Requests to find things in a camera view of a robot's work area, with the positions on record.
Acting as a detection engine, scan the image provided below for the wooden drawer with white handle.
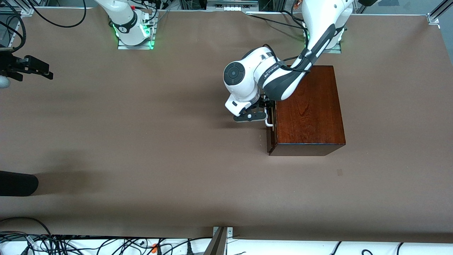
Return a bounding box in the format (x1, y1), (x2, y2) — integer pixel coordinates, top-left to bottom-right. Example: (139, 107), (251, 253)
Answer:
(265, 104), (277, 156)

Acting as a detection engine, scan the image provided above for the dark brown wooden cabinet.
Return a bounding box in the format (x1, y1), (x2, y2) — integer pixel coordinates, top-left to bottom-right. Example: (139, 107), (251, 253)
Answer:
(268, 65), (346, 157)

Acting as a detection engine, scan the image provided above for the black ribbed cylinder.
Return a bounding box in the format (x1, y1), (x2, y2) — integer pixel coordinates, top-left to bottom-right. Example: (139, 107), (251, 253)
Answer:
(0, 171), (39, 197)

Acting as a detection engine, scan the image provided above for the aluminium frame profile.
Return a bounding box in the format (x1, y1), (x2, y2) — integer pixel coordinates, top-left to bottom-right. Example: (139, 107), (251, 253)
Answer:
(0, 16), (22, 48)
(0, 0), (36, 16)
(430, 0), (453, 22)

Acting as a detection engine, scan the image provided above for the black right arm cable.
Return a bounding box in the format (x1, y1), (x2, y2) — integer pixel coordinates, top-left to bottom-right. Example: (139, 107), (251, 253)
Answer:
(0, 7), (27, 51)

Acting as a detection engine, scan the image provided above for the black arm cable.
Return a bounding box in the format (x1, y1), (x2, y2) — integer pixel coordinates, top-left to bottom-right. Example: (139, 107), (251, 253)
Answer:
(0, 7), (27, 51)
(263, 44), (312, 74)

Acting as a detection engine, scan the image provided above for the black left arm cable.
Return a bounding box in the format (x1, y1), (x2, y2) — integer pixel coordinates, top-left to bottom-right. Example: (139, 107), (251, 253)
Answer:
(263, 44), (312, 74)

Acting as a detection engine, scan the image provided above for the aluminium table edge bracket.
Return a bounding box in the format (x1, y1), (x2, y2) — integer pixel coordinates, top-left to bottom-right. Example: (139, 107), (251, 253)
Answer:
(203, 227), (233, 255)

